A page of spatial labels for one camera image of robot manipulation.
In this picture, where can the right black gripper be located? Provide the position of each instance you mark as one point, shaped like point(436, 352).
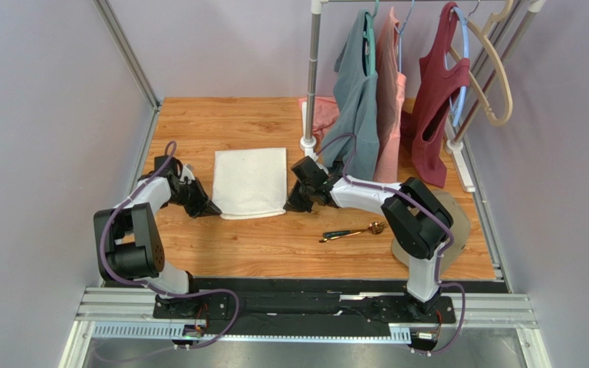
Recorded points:
point(304, 192)

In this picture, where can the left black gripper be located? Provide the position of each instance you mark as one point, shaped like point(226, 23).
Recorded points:
point(197, 209)

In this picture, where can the white cloth napkin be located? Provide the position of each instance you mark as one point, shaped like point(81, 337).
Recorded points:
point(250, 183)

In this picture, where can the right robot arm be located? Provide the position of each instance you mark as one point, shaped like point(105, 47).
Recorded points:
point(393, 201)

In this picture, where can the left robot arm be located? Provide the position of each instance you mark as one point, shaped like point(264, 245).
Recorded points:
point(128, 244)

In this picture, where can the metal clothes rack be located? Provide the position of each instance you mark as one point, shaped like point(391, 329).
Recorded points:
point(505, 36)

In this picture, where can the pink cloth on table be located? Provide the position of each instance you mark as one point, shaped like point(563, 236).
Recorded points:
point(326, 113)

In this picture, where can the grey-blue hanging shirt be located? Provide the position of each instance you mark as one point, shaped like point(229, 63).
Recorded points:
point(353, 138)

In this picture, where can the salmon pink hanging shirt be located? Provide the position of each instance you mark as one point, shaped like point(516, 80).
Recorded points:
point(390, 97)

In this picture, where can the tan baseball cap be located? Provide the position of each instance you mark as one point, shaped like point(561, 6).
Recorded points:
point(460, 228)

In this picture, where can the teal hanger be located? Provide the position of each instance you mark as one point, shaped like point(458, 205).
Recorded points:
point(370, 40)

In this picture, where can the dark red tank top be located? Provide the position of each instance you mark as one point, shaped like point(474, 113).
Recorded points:
point(440, 87)

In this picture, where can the beige wooden hanger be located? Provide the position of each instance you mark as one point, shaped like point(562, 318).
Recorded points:
point(482, 36)

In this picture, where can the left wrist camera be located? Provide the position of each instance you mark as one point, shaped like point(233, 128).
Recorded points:
point(187, 174)

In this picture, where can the gold utensil dark handle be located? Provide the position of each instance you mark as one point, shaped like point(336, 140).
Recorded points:
point(331, 236)

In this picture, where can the gold fork green handle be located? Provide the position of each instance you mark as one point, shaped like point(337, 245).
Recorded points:
point(374, 228)

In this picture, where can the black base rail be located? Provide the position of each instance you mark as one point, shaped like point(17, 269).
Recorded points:
point(304, 315)

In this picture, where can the aluminium frame post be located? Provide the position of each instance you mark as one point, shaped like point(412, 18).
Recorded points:
point(117, 32)

